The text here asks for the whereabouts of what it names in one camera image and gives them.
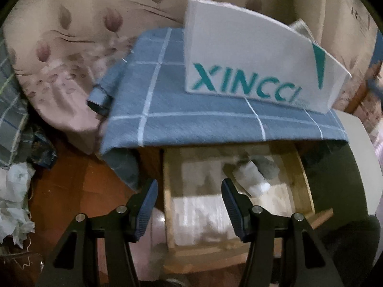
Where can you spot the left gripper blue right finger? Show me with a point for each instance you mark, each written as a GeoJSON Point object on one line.
{"type": "Point", "coordinates": [238, 207]}

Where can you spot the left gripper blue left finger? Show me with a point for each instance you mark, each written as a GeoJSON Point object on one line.
{"type": "Point", "coordinates": [145, 203]}

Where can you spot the white grey socks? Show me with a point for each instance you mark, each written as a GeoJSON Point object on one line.
{"type": "Point", "coordinates": [255, 173]}

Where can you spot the wooden drawer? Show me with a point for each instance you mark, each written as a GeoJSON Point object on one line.
{"type": "Point", "coordinates": [208, 212]}

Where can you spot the blue checked table cloth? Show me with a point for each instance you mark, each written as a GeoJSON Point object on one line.
{"type": "Point", "coordinates": [145, 103]}

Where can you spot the white plastic bag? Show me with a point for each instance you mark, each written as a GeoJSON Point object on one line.
{"type": "Point", "coordinates": [15, 219]}

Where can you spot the grey cushioned stool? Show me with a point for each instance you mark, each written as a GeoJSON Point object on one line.
{"type": "Point", "coordinates": [365, 158]}

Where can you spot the white XINCCI shoe box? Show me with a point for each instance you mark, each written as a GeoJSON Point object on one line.
{"type": "Point", "coordinates": [232, 51]}

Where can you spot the grey plaid folded fabric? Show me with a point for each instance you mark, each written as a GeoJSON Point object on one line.
{"type": "Point", "coordinates": [16, 140]}

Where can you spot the beige leaf print curtain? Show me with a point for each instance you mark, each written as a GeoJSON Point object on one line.
{"type": "Point", "coordinates": [59, 48]}

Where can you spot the wooden door frame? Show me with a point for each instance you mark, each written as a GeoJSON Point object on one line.
{"type": "Point", "coordinates": [362, 91]}

